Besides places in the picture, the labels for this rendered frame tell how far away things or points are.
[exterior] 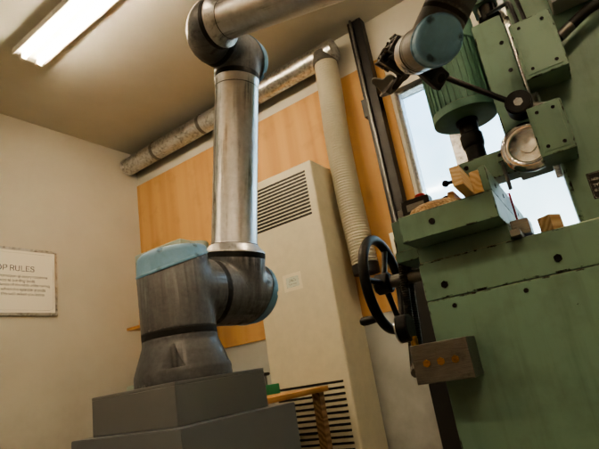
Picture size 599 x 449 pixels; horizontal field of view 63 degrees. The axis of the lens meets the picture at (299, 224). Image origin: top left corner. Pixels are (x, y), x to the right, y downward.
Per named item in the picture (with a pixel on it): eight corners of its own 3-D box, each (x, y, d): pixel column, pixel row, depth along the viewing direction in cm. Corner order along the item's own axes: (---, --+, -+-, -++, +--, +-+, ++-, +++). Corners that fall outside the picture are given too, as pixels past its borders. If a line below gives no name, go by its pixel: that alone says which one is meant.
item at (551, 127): (545, 168, 112) (530, 123, 116) (579, 158, 109) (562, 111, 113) (541, 157, 105) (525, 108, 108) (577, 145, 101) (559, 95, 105)
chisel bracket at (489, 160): (471, 199, 135) (463, 171, 137) (524, 182, 128) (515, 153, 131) (464, 192, 129) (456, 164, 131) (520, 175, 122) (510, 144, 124)
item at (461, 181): (503, 231, 141) (499, 218, 143) (510, 229, 140) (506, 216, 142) (453, 186, 95) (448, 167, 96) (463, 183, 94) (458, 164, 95)
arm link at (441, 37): (476, 21, 88) (452, 73, 90) (451, 36, 101) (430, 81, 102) (430, -2, 87) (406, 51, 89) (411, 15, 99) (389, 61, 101)
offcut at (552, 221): (554, 231, 103) (548, 213, 104) (542, 236, 106) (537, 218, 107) (566, 231, 104) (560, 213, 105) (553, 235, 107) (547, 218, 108)
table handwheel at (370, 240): (397, 274, 159) (356, 218, 143) (456, 259, 150) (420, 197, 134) (397, 354, 140) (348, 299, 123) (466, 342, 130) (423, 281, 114)
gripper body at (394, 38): (389, 36, 116) (403, 25, 104) (419, 55, 117) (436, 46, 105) (373, 66, 117) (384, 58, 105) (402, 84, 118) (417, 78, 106)
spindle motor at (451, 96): (444, 142, 147) (421, 56, 156) (504, 119, 139) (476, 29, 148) (426, 122, 132) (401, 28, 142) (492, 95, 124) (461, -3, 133)
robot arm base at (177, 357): (169, 382, 83) (164, 324, 86) (115, 394, 95) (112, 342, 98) (251, 369, 97) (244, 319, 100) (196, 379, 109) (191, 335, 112)
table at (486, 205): (438, 275, 163) (434, 258, 165) (535, 252, 149) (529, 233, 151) (364, 254, 113) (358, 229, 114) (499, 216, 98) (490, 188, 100)
